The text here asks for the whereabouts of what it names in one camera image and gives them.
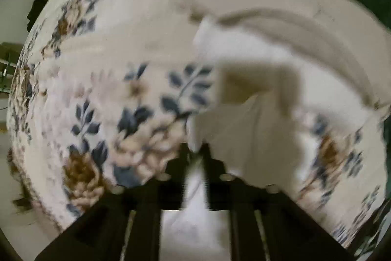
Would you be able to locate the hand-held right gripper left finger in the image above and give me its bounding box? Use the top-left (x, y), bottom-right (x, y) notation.
top-left (34, 143), bottom-right (190, 261)

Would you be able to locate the floral printed blanket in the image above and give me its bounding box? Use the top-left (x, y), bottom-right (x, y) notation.
top-left (6, 0), bottom-right (388, 249)

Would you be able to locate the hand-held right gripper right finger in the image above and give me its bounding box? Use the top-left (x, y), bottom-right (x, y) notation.
top-left (202, 143), bottom-right (356, 261)

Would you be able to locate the white small garment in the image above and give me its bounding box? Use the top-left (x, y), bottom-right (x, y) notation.
top-left (166, 0), bottom-right (391, 261)

